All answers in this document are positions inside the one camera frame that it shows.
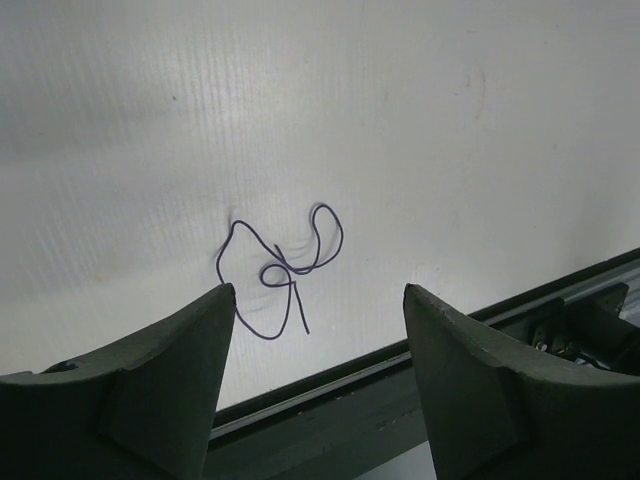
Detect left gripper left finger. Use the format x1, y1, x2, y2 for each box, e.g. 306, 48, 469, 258
1, 284, 235, 479

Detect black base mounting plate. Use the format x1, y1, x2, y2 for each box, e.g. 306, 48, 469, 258
203, 251, 639, 479

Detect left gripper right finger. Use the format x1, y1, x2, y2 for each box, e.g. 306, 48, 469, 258
403, 284, 639, 479

